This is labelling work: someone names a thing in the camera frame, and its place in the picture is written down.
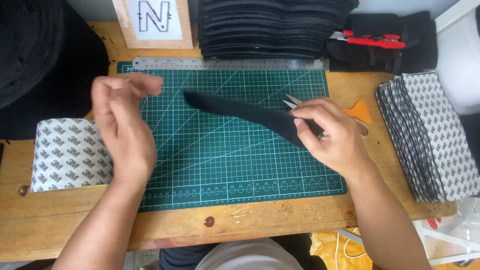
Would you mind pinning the person's right hand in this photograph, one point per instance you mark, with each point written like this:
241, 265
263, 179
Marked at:
337, 138

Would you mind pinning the person's left hand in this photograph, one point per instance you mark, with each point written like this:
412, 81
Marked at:
125, 127

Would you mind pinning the person's left fingers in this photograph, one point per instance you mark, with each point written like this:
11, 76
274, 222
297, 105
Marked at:
127, 84

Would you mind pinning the black fabric strip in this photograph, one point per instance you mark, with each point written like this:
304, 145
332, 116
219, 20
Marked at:
243, 110

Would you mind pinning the small silver scissors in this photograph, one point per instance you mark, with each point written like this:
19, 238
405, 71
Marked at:
294, 100

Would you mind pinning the wooden framed letter sign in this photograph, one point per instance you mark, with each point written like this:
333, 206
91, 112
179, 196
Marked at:
153, 22

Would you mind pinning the large black fabric roll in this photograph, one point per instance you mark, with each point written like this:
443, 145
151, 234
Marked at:
41, 63

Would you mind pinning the printed adhesive backing roll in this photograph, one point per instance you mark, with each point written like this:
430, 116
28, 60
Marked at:
69, 153

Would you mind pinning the steel ruler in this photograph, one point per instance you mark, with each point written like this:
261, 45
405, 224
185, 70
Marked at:
232, 63

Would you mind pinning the green cutting mat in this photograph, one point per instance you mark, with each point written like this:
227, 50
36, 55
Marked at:
225, 161

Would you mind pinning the stack of black fabric strips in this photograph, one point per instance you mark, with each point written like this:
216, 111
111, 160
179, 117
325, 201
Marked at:
270, 30

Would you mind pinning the person's dark trousers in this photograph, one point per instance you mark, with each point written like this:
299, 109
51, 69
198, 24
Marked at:
180, 257

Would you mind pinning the person's white shirt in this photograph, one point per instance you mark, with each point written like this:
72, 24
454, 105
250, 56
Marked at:
247, 257

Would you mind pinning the orange plastic scraper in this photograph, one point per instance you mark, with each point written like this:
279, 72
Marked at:
359, 111

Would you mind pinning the yellow bag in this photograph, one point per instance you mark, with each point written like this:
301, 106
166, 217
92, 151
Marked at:
326, 247

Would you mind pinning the pile of black fabric pieces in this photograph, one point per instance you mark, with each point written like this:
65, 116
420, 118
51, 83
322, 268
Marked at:
412, 30

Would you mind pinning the stack of printed backing strips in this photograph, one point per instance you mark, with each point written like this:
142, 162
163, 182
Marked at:
431, 138

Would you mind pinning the small red object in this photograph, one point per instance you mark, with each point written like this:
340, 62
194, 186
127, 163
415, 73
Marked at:
434, 223

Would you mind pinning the white mesh basket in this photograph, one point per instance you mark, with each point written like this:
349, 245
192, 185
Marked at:
453, 232

